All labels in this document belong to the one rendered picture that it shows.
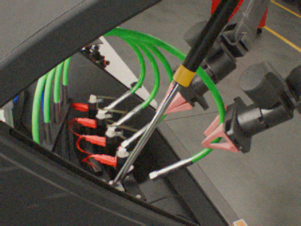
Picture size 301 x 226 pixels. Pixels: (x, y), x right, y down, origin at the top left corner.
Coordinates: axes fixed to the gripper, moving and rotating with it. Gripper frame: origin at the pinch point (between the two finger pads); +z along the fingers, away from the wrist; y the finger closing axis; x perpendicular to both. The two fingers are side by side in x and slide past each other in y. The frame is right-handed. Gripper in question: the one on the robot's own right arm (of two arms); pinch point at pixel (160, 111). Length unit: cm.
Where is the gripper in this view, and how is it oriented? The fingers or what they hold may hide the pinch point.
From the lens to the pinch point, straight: 86.1
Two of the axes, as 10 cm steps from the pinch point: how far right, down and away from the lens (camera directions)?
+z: -7.6, 6.0, 2.5
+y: -6.3, -5.8, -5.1
